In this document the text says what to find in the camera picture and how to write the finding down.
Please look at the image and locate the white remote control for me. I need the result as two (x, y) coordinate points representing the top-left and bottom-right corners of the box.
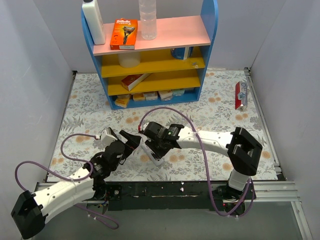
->
(141, 143), (164, 166)

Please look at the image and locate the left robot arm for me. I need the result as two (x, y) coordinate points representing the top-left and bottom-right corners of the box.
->
(11, 127), (142, 240)

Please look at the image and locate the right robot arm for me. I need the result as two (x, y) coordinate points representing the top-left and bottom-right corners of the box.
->
(140, 121), (263, 199)

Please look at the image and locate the yellow Kamenoko sponge pack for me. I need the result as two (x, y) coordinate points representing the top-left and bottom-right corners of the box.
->
(114, 97), (130, 108)

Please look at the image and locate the white sponge pack tilted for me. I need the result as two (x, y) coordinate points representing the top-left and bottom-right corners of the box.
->
(158, 90), (173, 101)

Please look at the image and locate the mint green sponge pack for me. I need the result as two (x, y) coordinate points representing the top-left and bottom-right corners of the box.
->
(172, 88), (185, 97)

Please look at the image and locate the red and white long box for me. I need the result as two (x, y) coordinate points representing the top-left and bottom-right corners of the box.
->
(121, 73), (151, 91)

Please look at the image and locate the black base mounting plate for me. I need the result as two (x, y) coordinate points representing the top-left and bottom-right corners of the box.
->
(99, 181), (256, 212)

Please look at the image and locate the blue wooden shelf unit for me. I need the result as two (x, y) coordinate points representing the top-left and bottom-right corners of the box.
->
(81, 0), (219, 110)

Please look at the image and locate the small clear wrapped item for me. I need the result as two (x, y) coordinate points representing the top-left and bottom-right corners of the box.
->
(192, 62), (199, 69)

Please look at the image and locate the blue and white can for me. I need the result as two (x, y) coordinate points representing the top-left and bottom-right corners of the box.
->
(170, 46), (194, 60)

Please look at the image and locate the orange Gillette razor box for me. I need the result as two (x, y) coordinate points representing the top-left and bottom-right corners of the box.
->
(110, 18), (138, 51)

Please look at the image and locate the white plastic bottle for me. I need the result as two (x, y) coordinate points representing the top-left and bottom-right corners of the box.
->
(82, 0), (106, 45)

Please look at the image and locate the clear plastic water bottle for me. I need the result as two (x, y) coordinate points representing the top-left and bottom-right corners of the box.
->
(138, 0), (157, 40)

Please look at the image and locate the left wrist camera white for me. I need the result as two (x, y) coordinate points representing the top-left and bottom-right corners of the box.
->
(94, 127), (118, 147)

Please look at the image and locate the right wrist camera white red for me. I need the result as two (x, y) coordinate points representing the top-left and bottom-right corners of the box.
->
(138, 125), (144, 134)

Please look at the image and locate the aluminium rail frame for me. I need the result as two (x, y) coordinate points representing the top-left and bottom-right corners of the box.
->
(21, 66), (313, 240)

